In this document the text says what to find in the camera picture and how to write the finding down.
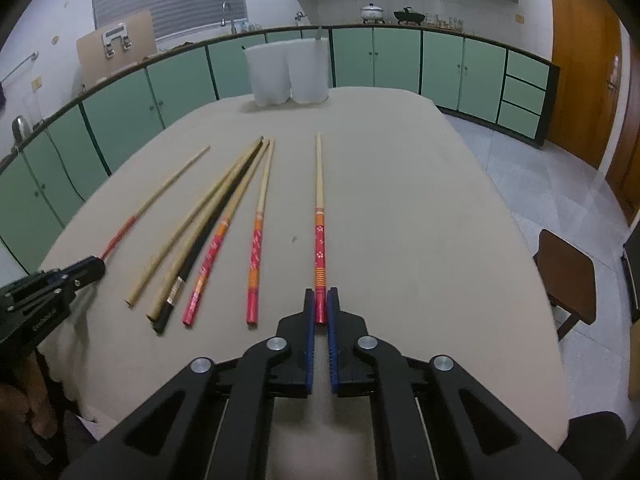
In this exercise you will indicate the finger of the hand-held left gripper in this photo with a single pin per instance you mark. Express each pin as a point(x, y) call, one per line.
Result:
point(87, 271)

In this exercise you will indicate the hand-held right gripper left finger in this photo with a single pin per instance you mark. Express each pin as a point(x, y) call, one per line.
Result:
point(309, 340)

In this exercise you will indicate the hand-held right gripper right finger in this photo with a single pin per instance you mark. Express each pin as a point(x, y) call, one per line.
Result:
point(333, 345)

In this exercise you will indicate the plain wooden chopstick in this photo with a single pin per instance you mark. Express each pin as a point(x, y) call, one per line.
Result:
point(159, 306)
point(200, 214)

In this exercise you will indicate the red patterned chopstick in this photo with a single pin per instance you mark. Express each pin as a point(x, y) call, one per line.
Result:
point(320, 250)
point(255, 270)
point(165, 187)
point(200, 280)

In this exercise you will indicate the black chopstick with gold band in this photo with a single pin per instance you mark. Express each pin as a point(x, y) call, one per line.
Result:
point(167, 317)

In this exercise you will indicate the white double utensil holder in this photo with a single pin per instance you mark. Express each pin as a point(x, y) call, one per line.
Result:
point(290, 72)

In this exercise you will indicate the person's left forearm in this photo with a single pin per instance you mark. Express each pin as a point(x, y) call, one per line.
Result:
point(27, 400)

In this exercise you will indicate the beige tablecloth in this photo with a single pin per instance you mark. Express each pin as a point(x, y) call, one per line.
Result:
point(410, 210)

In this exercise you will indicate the steel container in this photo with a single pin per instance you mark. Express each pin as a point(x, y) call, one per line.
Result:
point(21, 127)

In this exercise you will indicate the green lower kitchen cabinets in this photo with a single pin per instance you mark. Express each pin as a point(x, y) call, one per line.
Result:
point(175, 90)

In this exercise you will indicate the brown cardboard board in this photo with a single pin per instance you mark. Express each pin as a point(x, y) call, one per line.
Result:
point(92, 57)

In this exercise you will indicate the brown wooden chair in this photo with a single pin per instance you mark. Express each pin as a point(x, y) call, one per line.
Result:
point(567, 275)

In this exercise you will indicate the black chair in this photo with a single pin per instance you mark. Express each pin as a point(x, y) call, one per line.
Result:
point(595, 445)

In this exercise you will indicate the metal sink faucet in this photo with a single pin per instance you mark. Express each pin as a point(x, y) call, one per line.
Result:
point(231, 17)

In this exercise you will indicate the small metal kettle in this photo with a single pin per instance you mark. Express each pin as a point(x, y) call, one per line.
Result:
point(299, 18)

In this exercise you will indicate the white cooking pot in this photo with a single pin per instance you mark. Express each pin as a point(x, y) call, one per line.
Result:
point(372, 12)

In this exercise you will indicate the black wok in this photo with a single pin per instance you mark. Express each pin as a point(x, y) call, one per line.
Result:
point(409, 16)

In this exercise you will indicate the row of glass jars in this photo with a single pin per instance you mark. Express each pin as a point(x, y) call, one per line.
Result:
point(445, 22)

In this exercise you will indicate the wooden door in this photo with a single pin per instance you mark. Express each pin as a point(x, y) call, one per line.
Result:
point(625, 160)
point(580, 70)

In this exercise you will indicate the white bracket device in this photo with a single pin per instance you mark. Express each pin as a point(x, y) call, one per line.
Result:
point(116, 35)

